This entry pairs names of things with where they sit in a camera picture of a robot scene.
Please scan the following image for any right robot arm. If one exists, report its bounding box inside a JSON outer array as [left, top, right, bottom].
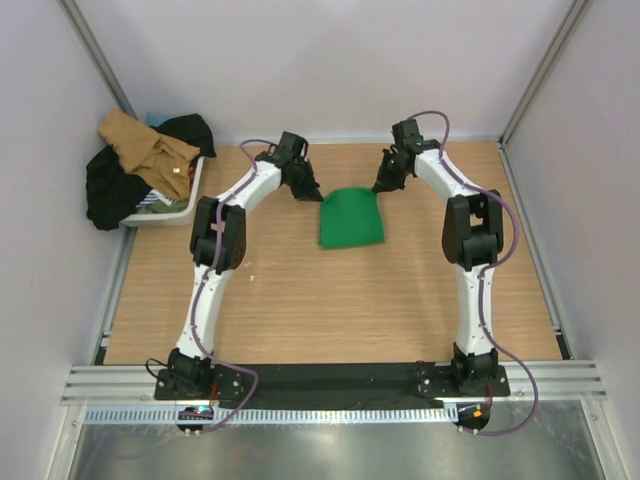
[[372, 119, 504, 396]]

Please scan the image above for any slotted cable duct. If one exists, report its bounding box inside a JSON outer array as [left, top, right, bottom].
[[84, 405, 458, 426]]

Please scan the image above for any black tank top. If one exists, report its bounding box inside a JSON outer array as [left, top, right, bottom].
[[153, 114, 216, 158]]

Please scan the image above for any tan tank top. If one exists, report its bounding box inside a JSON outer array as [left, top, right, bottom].
[[98, 108, 200, 200]]

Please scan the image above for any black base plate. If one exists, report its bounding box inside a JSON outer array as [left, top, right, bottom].
[[153, 355, 510, 411]]

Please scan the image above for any white laundry bin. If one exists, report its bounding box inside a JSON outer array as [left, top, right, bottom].
[[120, 157, 205, 227]]

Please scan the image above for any striped garment in bin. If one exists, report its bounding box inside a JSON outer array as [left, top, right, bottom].
[[137, 189, 166, 208]]

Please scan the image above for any black garment over bin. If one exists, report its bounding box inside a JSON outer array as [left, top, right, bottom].
[[86, 146, 151, 231]]

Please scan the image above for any green tank top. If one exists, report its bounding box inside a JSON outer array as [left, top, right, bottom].
[[318, 187, 385, 249]]

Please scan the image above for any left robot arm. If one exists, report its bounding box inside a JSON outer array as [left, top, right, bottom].
[[158, 131, 323, 400]]

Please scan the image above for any camouflage garment in bin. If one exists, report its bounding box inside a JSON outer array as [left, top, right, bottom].
[[136, 199, 189, 215]]

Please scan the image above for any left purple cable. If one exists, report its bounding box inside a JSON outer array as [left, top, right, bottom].
[[189, 139, 260, 434]]

